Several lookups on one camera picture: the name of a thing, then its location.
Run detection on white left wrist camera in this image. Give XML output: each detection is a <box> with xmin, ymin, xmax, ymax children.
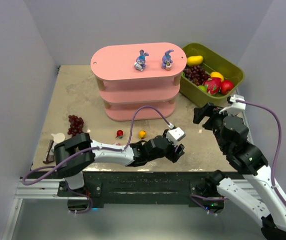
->
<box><xmin>164</xmin><ymin>127</ymin><xmax>186</xmax><ymax>146</ymax></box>

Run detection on dark red grape bunch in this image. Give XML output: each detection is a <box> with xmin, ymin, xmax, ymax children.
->
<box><xmin>67</xmin><ymin>115</ymin><xmax>84</xmax><ymax>136</ymax></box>

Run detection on red apple toy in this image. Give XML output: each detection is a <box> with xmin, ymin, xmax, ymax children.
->
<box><xmin>220</xmin><ymin>80</ymin><xmax>234</xmax><ymax>95</ymax></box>

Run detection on red haired mermaid toy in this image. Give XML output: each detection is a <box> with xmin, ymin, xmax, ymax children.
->
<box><xmin>116</xmin><ymin>130</ymin><xmax>124</xmax><ymax>139</ymax></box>

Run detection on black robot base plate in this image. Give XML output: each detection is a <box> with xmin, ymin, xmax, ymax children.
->
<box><xmin>27</xmin><ymin>170</ymin><xmax>236</xmax><ymax>210</ymax></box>

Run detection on purple grape bunch in bin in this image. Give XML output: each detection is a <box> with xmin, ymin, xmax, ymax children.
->
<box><xmin>183</xmin><ymin>65</ymin><xmax>210</xmax><ymax>86</ymax></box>

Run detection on green lime toy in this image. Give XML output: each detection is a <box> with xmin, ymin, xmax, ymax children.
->
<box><xmin>198</xmin><ymin>85</ymin><xmax>207</xmax><ymax>92</ymax></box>

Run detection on pink three-tier wooden shelf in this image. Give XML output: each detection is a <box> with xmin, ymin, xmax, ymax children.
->
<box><xmin>90</xmin><ymin>42</ymin><xmax>187</xmax><ymax>121</ymax></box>

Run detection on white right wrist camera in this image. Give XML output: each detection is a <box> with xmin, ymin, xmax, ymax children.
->
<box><xmin>219</xmin><ymin>94</ymin><xmax>246</xmax><ymax>116</ymax></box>

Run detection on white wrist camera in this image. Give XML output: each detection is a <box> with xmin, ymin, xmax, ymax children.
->
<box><xmin>219</xmin><ymin>94</ymin><xmax>246</xmax><ymax>116</ymax></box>
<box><xmin>164</xmin><ymin>127</ymin><xmax>186</xmax><ymax>146</ymax></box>

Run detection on olive green plastic bin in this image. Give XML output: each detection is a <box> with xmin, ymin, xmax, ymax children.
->
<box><xmin>180</xmin><ymin>42</ymin><xmax>245</xmax><ymax>107</ymax></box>

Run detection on red dragon fruit toy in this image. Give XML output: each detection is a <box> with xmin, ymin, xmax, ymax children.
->
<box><xmin>203</xmin><ymin>77</ymin><xmax>222</xmax><ymax>96</ymax></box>

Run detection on purple bunny toy blue ears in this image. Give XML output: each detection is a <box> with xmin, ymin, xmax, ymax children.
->
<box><xmin>134</xmin><ymin>49</ymin><xmax>149</xmax><ymax>72</ymax></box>

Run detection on yellow mango toy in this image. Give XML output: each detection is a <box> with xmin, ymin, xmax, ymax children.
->
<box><xmin>187</xmin><ymin>55</ymin><xmax>204</xmax><ymax>66</ymax></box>

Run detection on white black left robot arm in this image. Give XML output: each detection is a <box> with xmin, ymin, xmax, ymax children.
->
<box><xmin>54</xmin><ymin>127</ymin><xmax>185</xmax><ymax>190</ymax></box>

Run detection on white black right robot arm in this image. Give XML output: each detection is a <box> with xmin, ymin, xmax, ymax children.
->
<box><xmin>193</xmin><ymin>103</ymin><xmax>286</xmax><ymax>240</ymax></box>

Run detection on purple bunny toy with cup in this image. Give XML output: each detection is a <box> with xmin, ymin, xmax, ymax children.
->
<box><xmin>161</xmin><ymin>49</ymin><xmax>174</xmax><ymax>71</ymax></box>

